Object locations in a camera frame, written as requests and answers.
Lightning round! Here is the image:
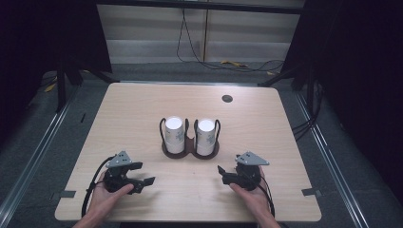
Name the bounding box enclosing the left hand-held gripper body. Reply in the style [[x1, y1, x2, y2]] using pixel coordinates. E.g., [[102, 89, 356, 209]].
[[103, 150, 144, 195]]

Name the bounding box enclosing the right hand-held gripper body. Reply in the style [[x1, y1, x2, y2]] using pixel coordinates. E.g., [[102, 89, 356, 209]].
[[234, 151, 271, 192]]

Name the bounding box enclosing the person's right hand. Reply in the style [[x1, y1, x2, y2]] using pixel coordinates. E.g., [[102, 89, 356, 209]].
[[229, 166, 274, 220]]

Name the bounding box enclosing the person's left hand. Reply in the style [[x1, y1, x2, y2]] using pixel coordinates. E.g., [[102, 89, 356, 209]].
[[86, 170, 135, 220]]

